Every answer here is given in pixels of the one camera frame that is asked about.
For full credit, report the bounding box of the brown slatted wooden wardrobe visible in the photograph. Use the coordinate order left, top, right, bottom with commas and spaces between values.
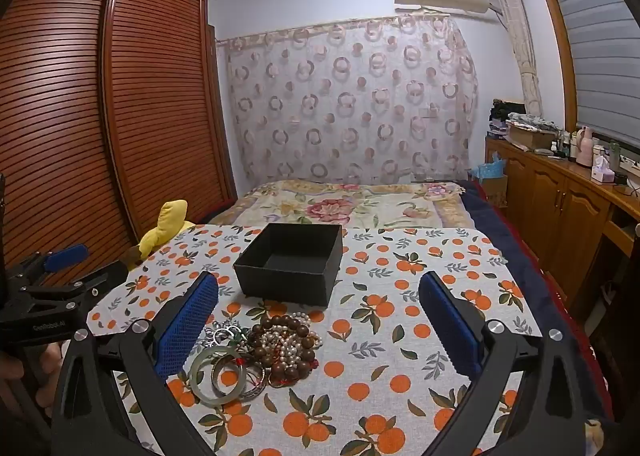
0, 0, 238, 287

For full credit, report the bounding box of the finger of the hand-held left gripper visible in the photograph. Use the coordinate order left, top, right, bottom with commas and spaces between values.
30, 261, 130, 309
7, 244, 90, 287

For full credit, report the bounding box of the wooden sideboard cabinet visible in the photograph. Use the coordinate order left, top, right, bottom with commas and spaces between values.
484, 133, 640, 317

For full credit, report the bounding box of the pink thermos jug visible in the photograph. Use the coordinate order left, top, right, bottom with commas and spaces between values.
575, 126, 595, 168

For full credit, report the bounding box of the dark blue bed sheet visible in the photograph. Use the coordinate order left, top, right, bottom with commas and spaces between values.
460, 179, 601, 417

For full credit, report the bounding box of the cream side curtain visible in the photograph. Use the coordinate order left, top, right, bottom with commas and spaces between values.
487, 0, 543, 117

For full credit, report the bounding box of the patterned folded cloth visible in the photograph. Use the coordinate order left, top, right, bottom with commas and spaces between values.
507, 112, 558, 132

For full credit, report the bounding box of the floral blanket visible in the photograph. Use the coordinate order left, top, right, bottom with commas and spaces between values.
207, 179, 476, 230

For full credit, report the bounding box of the brown wooden bead bracelet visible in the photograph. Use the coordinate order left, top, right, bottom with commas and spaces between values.
248, 314, 321, 387

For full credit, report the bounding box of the person's left hand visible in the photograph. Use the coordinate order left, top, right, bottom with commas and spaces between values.
0, 340, 65, 404

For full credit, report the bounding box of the pearl bead necklace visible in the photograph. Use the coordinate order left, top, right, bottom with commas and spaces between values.
265, 311, 323, 373

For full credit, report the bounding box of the pink tissue box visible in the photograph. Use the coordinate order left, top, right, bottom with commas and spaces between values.
591, 157, 616, 183

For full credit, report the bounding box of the silver metal bangle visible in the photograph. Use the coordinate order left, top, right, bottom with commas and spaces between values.
212, 353, 267, 399

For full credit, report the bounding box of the circle pattern sheer curtain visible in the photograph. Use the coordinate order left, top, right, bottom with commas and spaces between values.
216, 15, 480, 184

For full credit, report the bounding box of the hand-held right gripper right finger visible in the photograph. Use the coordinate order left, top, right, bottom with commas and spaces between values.
418, 271, 608, 456

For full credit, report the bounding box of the black box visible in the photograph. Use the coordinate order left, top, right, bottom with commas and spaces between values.
233, 222, 344, 308

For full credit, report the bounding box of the grey window blind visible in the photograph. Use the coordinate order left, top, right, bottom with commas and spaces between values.
540, 0, 640, 157

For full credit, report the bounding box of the red string bracelet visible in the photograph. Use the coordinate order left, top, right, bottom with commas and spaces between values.
235, 356, 318, 387

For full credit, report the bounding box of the cardboard box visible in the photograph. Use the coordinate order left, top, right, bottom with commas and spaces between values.
507, 121, 556, 151

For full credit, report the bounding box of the green jade bangle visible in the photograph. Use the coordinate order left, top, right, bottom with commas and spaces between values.
189, 345, 251, 406

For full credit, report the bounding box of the yellow plush toy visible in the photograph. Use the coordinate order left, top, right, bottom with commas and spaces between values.
127, 199, 198, 272

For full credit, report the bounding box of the pile of dark clothes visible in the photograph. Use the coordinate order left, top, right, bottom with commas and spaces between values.
490, 98, 526, 137

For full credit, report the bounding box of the orange fruit print tablecloth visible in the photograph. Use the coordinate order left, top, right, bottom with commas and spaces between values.
86, 223, 543, 456

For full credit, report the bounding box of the blue gift bag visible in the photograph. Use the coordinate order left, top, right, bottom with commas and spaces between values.
470, 153, 508, 209

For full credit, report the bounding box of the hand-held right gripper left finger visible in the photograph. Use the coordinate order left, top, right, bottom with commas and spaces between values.
50, 272, 221, 456

